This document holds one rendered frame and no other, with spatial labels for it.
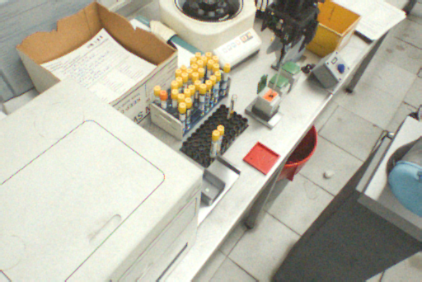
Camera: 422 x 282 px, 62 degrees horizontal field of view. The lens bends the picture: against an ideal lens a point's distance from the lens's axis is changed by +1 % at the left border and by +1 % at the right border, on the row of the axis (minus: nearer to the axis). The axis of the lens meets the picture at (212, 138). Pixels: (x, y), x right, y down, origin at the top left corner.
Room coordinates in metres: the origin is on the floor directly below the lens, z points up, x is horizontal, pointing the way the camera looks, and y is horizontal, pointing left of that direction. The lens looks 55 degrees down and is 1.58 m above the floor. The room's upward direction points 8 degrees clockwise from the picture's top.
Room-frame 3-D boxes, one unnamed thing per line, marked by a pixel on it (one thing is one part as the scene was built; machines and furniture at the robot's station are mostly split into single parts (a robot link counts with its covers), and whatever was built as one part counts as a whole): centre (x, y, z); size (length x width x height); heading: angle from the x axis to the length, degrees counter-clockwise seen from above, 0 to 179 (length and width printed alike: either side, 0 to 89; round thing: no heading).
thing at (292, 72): (0.72, -0.19, 0.91); 0.05 x 0.04 x 0.07; 59
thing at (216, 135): (0.50, -0.01, 0.93); 0.17 x 0.09 x 0.11; 150
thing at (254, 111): (0.60, -0.13, 0.89); 0.09 x 0.05 x 0.04; 58
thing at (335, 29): (0.94, -0.30, 0.92); 0.13 x 0.13 x 0.10; 56
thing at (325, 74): (0.77, -0.29, 0.92); 0.13 x 0.07 x 0.08; 59
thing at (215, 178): (0.32, 0.01, 0.92); 0.21 x 0.07 x 0.05; 149
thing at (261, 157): (0.46, -0.13, 0.88); 0.07 x 0.07 x 0.01; 59
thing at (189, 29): (0.88, 0.05, 0.94); 0.30 x 0.24 x 0.12; 50
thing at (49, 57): (0.60, 0.29, 0.95); 0.29 x 0.25 x 0.15; 59
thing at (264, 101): (0.60, -0.13, 0.92); 0.05 x 0.04 x 0.06; 58
